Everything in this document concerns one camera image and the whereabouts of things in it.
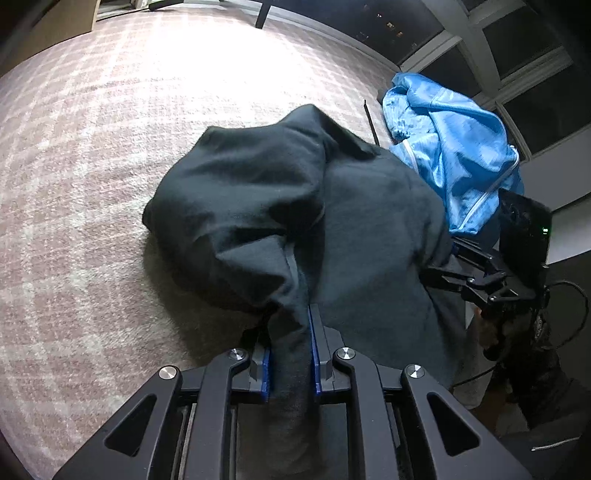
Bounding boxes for black elastic-waist pants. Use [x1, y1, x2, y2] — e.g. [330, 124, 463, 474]
[142, 105, 466, 479]

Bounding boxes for blue zip jacket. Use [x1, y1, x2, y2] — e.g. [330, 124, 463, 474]
[382, 73, 524, 247]

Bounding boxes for pink plaid rug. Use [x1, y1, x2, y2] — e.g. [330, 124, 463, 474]
[1, 5, 394, 479]

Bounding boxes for large wooden board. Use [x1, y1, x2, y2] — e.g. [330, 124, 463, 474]
[1, 1, 100, 76]

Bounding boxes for black drawstring cord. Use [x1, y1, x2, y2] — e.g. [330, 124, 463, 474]
[362, 98, 382, 146]

